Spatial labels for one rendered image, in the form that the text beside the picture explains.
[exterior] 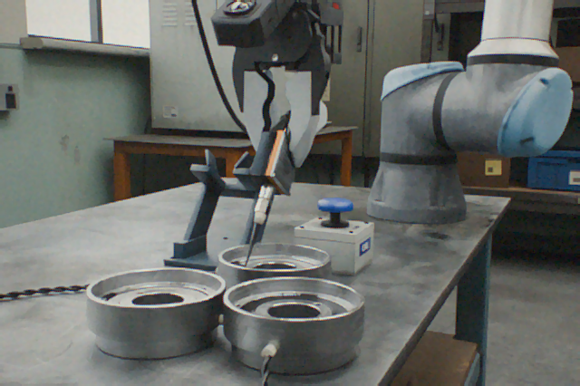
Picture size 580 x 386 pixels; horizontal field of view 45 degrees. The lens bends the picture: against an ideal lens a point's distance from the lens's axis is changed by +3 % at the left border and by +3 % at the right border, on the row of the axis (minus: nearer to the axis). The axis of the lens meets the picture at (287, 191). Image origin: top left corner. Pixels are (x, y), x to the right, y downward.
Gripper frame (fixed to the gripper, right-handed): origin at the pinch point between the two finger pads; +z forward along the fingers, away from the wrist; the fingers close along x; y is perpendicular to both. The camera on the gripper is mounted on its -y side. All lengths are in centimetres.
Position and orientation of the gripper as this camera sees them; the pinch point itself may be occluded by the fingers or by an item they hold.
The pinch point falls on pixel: (278, 153)
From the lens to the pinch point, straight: 66.2
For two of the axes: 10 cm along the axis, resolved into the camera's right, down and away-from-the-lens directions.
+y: 4.3, -1.3, 8.9
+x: -9.0, -0.8, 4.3
